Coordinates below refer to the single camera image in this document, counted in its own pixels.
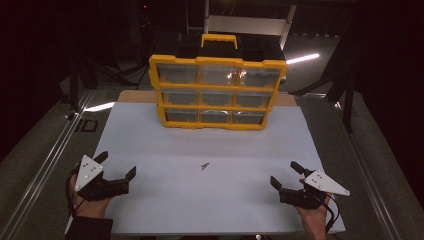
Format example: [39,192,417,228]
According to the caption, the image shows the yellow drawer organizer cabinet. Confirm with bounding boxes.
[148,33,289,131]

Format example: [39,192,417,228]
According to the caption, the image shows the black metal stand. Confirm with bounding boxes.
[289,49,356,134]
[66,33,101,121]

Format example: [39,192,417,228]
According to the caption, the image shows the person's right hand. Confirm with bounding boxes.
[294,194,333,240]

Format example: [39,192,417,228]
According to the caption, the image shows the aluminium rail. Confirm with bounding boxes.
[333,99,403,240]
[0,89,96,240]

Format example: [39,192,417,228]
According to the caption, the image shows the white metal frame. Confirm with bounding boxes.
[184,0,298,51]

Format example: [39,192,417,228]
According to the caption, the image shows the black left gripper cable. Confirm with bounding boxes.
[65,167,82,215]

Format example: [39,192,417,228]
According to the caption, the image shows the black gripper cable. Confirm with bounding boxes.
[313,191,341,235]
[65,167,82,215]

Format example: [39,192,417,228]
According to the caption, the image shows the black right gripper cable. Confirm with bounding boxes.
[313,191,341,235]

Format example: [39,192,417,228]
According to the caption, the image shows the clear plastic drawer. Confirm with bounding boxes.
[162,89,200,106]

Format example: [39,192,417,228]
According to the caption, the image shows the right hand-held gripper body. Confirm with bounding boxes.
[279,169,351,210]

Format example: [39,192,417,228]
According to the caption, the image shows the person's left hand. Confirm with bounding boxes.
[69,163,113,220]

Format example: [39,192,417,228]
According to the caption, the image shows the grid of clear small drawers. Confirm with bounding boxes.
[156,63,283,125]

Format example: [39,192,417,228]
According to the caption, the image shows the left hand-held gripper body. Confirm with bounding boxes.
[74,154,130,202]

